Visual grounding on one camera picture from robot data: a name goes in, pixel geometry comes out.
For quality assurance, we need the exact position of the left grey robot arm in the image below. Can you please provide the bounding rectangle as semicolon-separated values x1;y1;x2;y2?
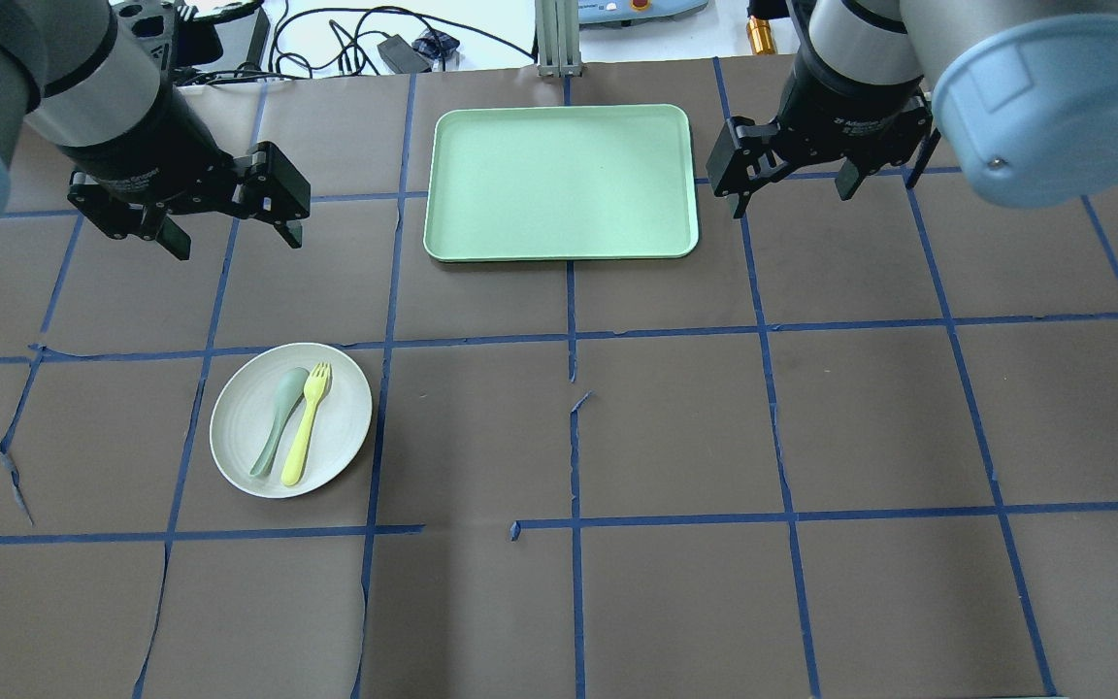
0;1;312;259

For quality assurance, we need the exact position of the aluminium frame post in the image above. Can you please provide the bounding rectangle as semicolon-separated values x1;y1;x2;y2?
534;0;584;77

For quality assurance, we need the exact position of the light green tray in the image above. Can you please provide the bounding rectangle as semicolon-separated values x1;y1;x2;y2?
423;105;700;264

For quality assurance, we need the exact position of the black power adapter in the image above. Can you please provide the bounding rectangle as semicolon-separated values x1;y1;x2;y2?
376;34;432;75

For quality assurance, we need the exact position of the pale green spoon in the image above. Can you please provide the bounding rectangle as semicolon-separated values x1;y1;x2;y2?
248;367;310;479

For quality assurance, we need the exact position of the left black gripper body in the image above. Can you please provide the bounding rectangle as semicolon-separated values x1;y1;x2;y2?
67;141;258;240

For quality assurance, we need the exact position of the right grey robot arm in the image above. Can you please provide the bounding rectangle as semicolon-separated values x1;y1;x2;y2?
707;1;1118;217

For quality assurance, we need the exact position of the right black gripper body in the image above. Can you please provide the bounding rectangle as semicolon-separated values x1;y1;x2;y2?
765;97;934;185

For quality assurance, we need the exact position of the white round plate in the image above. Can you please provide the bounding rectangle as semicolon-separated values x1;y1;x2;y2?
209;344;375;499

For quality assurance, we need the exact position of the yellow plastic fork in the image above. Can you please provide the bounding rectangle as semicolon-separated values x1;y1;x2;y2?
280;362;333;487

